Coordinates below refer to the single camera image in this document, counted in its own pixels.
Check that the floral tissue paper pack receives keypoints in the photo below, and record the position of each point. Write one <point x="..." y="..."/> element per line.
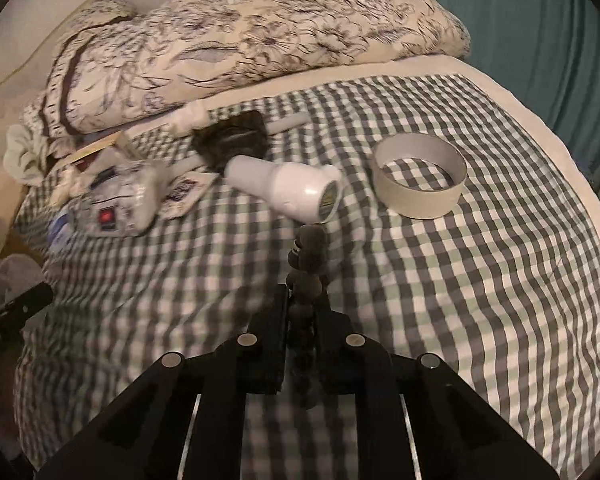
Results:
<point x="122" y="200"/>

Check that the brown medicine box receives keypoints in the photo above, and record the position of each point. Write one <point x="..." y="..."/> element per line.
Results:
<point x="83" y="157"/>

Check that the teal curtain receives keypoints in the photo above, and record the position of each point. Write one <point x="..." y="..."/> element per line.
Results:
<point x="547" y="52"/>

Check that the blue tissue pack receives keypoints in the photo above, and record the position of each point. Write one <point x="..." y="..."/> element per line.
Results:
<point x="60" y="231"/>

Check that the mint green towel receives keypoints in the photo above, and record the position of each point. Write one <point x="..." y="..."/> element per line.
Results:
<point x="25" y="157"/>

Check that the small printed sachet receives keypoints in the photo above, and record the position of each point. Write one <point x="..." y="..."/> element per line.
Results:
<point x="184" y="192"/>

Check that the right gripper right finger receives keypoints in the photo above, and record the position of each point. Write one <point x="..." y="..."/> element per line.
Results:
<point x="415" y="417"/>

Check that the crumpled white tissue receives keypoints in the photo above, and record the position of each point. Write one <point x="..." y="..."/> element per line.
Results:
<point x="72" y="184"/>

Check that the floral patterned pillow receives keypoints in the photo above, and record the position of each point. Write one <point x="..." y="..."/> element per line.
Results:
<point x="114" y="64"/>

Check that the white tape roll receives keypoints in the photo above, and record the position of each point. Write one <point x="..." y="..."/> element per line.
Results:
<point x="418" y="175"/>

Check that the white plastic bottle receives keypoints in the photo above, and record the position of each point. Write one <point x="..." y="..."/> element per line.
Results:
<point x="308" y="194"/>

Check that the white plush toy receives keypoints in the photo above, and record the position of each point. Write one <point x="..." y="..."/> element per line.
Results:
<point x="189" y="117"/>

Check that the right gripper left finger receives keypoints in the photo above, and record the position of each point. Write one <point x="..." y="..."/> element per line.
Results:
<point x="183" y="417"/>

